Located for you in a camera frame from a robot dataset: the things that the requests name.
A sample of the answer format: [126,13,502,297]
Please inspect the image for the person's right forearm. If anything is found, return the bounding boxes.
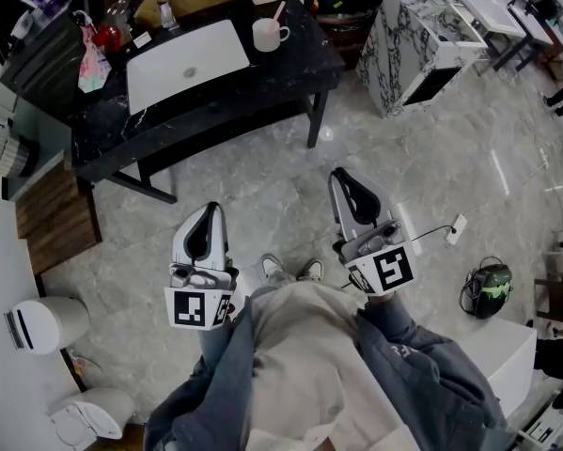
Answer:
[355,293,510,445]

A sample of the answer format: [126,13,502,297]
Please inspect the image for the person's torso in beige shirt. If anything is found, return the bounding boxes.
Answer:
[242,282,421,451]

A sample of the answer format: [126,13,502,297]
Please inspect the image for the person's left forearm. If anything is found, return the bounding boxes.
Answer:
[144,319,257,451]

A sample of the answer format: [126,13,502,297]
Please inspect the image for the small clear pump bottle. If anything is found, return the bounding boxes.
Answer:
[157,0,181,31]

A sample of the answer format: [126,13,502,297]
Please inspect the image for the person's shoe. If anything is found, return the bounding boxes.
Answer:
[260,254,285,282]
[297,259,325,283]

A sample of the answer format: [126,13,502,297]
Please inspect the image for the black cable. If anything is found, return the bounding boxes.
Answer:
[411,225,457,243]

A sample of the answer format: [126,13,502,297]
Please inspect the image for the person's left shoe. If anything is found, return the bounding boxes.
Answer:
[260,254,285,282]

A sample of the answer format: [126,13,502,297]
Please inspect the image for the white sink basin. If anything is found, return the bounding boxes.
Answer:
[125,19,252,116]

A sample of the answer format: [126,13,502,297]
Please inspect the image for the red object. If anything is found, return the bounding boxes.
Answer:
[91,24,122,54]

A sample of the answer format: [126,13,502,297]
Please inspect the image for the person's right shoe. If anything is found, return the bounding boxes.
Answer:
[297,259,325,283]

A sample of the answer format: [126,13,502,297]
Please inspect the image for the dark wooden step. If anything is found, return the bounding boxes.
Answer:
[15,157,103,276]

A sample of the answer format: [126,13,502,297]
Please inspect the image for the white toilet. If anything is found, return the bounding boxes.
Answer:
[49,387,137,451]

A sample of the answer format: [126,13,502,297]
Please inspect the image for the low dark cabinet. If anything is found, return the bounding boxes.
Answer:
[0,7,87,112]

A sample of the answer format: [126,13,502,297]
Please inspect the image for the wooden chair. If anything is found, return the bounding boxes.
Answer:
[533,227,563,329]

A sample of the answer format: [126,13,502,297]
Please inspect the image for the white mug with toothbrush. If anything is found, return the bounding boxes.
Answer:
[252,16,291,54]

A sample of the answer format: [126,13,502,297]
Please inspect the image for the white power strip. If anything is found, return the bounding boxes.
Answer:
[445,213,468,246]

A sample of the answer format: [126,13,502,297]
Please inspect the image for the white trash bin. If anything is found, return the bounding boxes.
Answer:
[3,296,92,356]

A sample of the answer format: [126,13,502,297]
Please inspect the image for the white cabinet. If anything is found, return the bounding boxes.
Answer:
[459,319,539,418]

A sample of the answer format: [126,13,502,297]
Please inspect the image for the clear plastic bottle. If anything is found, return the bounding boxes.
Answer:
[103,0,136,28]

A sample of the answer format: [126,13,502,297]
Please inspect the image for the white marble vanity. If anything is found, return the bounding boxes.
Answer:
[355,0,490,119]

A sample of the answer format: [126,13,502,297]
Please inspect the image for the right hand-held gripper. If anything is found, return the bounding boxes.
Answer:
[328,167,416,296]

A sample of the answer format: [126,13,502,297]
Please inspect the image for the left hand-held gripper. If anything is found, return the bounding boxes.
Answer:
[164,202,239,331]

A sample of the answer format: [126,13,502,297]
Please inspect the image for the black green helmet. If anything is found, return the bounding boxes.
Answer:
[459,256,515,321]

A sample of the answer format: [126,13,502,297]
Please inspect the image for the black marble vanity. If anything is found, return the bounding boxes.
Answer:
[69,0,347,205]

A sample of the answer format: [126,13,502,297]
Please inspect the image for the white table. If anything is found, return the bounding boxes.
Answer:
[459,0,563,72]

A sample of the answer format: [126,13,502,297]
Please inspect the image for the pink printed packet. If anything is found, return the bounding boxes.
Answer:
[77,25,113,94]

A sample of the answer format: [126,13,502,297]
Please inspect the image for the grey striped towel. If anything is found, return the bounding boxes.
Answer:
[0,124,40,179]

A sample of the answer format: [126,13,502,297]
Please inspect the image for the person's legs in jeans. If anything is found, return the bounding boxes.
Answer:
[264,268,305,293]

